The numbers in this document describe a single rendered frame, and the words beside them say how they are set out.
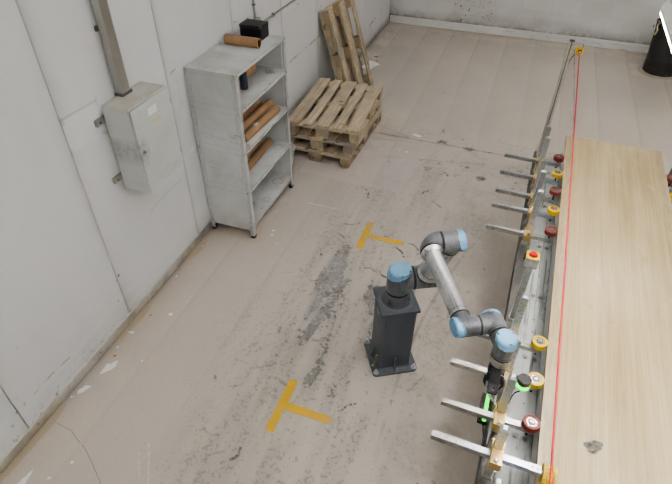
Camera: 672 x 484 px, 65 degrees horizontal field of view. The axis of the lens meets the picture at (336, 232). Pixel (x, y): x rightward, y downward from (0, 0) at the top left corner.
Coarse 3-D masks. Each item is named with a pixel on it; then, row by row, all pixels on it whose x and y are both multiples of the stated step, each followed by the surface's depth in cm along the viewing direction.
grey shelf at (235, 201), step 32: (192, 64) 396; (224, 64) 396; (256, 64) 471; (192, 96) 405; (224, 96) 395; (256, 96) 421; (224, 128) 413; (288, 128) 498; (224, 160) 434; (288, 160) 525; (224, 192) 456; (256, 192) 512; (224, 224) 481; (256, 224) 477
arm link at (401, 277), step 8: (392, 264) 326; (400, 264) 326; (408, 264) 325; (392, 272) 321; (400, 272) 321; (408, 272) 320; (392, 280) 321; (400, 280) 319; (408, 280) 322; (416, 280) 322; (392, 288) 325; (400, 288) 324; (408, 288) 325; (400, 296) 328
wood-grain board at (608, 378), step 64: (576, 192) 382; (640, 192) 383; (576, 256) 328; (640, 256) 329; (576, 320) 288; (640, 320) 288; (576, 384) 256; (640, 384) 256; (576, 448) 231; (640, 448) 231
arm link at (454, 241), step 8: (440, 232) 271; (448, 232) 271; (456, 232) 271; (464, 232) 271; (448, 240) 268; (456, 240) 269; (464, 240) 269; (448, 248) 269; (456, 248) 270; (464, 248) 271; (448, 256) 280; (424, 264) 313; (416, 272) 323; (424, 272) 315; (424, 280) 319; (432, 280) 318; (416, 288) 327
